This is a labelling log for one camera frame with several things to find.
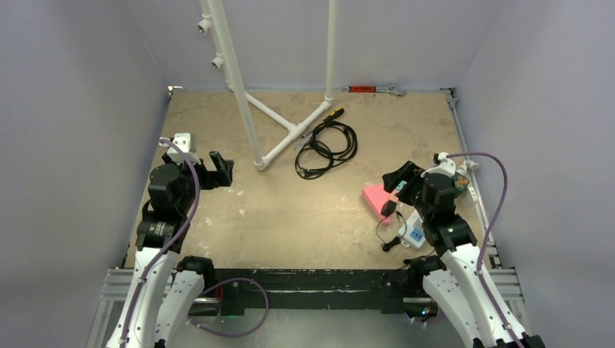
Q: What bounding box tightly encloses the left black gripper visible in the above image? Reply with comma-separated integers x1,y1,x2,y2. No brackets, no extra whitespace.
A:
163,150,232,212

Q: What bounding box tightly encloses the pink power socket block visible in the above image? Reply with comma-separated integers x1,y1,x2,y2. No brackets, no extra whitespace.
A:
361,184,393,225

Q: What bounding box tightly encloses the black plug adapter with cable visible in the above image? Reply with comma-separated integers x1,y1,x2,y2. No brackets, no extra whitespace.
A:
375,201,408,252

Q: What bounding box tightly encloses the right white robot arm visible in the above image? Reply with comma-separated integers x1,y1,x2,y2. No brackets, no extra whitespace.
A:
382,161,545,347

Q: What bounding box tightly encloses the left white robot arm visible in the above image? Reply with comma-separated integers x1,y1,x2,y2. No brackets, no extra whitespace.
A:
106,149,234,347

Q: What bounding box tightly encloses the green plug adapter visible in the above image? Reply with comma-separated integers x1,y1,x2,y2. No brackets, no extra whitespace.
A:
452,173,471,195

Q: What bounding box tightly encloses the white blue USB charger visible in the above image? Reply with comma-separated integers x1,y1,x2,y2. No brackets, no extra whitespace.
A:
397,210,426,250

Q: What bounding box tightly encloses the white power strip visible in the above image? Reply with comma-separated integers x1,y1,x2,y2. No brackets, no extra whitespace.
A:
454,159,480,207

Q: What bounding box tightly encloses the red adjustable wrench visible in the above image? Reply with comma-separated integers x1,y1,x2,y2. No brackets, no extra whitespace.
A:
342,85,406,96

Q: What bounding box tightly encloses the small silver wrench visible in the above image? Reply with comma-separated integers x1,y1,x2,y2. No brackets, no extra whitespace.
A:
294,135,312,151

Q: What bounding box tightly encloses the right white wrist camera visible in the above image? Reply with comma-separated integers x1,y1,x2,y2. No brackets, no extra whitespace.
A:
421,152,456,178

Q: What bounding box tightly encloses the coiled black cable bundle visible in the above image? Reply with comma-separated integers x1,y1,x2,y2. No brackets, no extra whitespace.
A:
294,120,359,181

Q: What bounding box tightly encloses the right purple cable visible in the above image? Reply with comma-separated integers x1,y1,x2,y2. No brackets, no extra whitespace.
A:
408,152,527,348

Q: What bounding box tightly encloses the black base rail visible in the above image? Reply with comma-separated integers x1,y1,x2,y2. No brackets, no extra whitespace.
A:
187,268,453,318

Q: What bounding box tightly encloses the white PVC pipe frame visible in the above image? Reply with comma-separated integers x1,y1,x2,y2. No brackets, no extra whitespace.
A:
194,1,345,171

